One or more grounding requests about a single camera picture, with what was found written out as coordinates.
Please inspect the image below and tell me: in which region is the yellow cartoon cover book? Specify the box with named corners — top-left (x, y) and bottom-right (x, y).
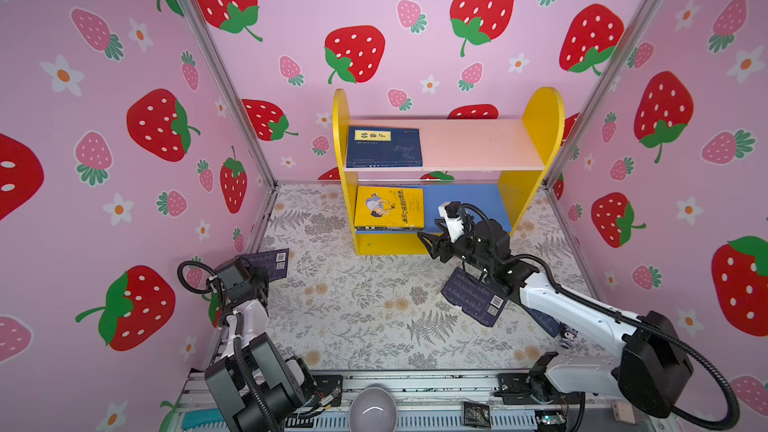
top-left (353, 186), bottom-right (425, 230)

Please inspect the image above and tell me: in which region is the yellow pink blue bookshelf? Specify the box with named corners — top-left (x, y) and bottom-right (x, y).
top-left (332, 87), bottom-right (565, 233)

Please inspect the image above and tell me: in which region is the small black circuit board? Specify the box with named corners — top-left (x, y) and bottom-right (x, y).
top-left (462, 401), bottom-right (492, 429)

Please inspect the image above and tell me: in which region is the green lit circuit board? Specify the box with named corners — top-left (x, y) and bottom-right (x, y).
top-left (535, 410), bottom-right (567, 432)

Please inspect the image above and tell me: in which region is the small beige box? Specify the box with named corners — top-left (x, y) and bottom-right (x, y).
top-left (611, 401), bottom-right (639, 425)

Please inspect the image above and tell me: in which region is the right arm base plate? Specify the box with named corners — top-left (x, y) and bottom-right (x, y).
top-left (493, 372), bottom-right (580, 406)

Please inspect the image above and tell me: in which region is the navy blue book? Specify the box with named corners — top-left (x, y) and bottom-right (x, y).
top-left (346, 126), bottom-right (423, 169)

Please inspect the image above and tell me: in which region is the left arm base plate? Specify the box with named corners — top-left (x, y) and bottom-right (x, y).
top-left (301, 374), bottom-right (344, 408)

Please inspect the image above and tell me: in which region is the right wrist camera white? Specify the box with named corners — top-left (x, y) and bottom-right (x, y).
top-left (438, 201), bottom-right (465, 243)

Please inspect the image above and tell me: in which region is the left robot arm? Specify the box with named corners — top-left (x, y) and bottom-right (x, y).
top-left (177, 255), bottom-right (316, 431)

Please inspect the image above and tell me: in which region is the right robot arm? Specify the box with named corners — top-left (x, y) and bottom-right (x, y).
top-left (417, 218), bottom-right (740, 431)

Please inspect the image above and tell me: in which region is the teal handled tool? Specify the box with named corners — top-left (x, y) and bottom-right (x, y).
top-left (181, 409), bottom-right (228, 432)

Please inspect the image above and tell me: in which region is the grey bowl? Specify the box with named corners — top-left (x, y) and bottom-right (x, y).
top-left (348, 386), bottom-right (399, 432)

